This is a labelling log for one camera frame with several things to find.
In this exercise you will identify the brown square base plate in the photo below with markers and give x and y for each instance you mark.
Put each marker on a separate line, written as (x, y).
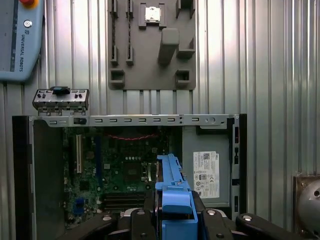
(296, 180)

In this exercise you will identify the blue pin header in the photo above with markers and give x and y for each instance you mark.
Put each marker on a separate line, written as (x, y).
(79, 203)

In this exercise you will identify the CPU socket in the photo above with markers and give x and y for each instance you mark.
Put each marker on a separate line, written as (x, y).
(133, 172)

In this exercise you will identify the white expansion slot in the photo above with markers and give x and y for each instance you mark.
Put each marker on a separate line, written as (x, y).
(79, 155)

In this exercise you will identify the black latch with teal tab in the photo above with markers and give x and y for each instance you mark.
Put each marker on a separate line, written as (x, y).
(60, 90)

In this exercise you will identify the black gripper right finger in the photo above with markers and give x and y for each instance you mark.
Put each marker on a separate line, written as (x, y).
(215, 225)

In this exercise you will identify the pale blue teach pendant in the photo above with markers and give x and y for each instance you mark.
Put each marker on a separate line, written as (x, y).
(22, 50)

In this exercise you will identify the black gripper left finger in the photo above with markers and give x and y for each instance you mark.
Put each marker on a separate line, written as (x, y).
(142, 225)

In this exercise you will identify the green motherboard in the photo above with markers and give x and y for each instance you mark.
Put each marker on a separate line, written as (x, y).
(112, 150)

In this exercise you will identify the grey parts rack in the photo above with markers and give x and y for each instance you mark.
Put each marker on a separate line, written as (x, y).
(150, 75)

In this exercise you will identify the blue RAM stick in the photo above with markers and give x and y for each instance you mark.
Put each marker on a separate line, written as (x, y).
(129, 32)
(113, 32)

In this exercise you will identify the metal expansion card bracket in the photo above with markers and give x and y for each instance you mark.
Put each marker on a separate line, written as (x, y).
(75, 100)

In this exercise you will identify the black open PC case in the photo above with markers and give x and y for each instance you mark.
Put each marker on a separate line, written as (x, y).
(21, 162)

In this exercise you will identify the silver CPU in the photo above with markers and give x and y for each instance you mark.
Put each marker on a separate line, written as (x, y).
(152, 13)

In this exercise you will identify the blue expansion slot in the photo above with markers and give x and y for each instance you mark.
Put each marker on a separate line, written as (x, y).
(98, 155)

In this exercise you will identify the hard disk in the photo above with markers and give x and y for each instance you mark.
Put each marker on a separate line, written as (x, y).
(175, 200)

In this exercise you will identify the grey power supply unit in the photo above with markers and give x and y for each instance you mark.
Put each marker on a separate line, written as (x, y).
(190, 175)

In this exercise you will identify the black RAM slot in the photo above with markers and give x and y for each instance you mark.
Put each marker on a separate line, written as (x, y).
(125, 206)
(125, 197)

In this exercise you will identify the metal socket cover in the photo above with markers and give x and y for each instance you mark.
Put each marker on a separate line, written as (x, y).
(151, 162)

